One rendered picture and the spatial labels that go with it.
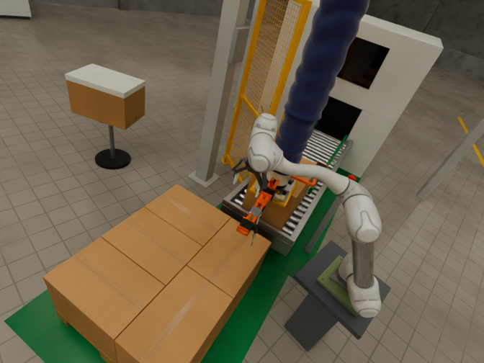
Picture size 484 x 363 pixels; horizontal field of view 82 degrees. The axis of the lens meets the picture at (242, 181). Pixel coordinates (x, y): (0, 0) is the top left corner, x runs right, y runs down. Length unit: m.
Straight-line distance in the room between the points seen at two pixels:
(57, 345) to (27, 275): 0.64
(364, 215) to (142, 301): 1.35
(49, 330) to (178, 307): 1.00
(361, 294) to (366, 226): 0.55
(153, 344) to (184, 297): 0.31
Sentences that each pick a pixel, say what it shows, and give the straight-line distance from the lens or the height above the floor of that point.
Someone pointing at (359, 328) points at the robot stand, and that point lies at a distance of 1.98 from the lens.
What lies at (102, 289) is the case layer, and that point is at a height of 0.54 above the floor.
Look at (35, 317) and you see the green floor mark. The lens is 2.62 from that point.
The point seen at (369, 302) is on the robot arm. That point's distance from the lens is 1.76.
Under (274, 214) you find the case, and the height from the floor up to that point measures 0.69.
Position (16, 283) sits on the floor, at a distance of 2.81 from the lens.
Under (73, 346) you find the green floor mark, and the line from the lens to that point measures 2.47.
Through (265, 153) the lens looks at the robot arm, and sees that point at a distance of 1.05.
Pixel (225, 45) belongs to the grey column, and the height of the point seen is 1.61.
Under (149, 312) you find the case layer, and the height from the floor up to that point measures 0.54.
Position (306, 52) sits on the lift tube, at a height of 1.94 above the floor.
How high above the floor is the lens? 2.26
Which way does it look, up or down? 38 degrees down
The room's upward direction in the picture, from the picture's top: 17 degrees clockwise
